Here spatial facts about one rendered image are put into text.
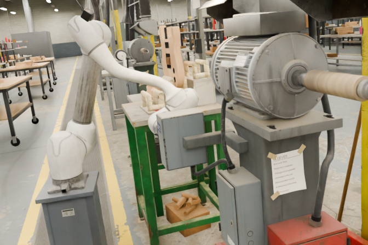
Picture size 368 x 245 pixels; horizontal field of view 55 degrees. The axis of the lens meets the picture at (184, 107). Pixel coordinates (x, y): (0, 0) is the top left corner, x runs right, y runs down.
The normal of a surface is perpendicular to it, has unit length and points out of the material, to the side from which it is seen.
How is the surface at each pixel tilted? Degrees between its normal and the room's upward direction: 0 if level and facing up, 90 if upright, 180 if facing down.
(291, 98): 98
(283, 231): 0
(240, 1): 90
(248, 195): 90
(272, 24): 90
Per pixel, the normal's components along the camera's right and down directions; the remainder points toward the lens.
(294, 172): 0.29, 0.16
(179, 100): 0.07, -0.08
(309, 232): -0.10, -0.97
